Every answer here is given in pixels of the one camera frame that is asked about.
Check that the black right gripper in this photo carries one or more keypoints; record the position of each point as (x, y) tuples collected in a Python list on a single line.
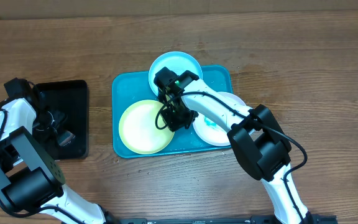
[(173, 126)]

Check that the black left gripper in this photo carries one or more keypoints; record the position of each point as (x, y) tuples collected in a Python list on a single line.
[(57, 118)]

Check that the pink plate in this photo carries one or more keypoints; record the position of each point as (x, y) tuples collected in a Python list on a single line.
[(209, 131)]

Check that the yellow plate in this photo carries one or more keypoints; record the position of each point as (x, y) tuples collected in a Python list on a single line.
[(137, 129)]

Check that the light blue plate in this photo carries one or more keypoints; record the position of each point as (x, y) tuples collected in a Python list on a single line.
[(175, 61)]

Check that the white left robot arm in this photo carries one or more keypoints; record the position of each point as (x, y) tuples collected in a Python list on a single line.
[(31, 180)]

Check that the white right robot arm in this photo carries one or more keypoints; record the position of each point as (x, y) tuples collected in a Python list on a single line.
[(259, 144)]

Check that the black plastic tray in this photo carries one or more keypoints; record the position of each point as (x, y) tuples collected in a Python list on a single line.
[(72, 98)]

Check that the teal plastic tray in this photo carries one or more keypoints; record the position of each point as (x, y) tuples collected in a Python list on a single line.
[(129, 88)]

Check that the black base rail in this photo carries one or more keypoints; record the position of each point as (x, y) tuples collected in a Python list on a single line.
[(256, 219)]

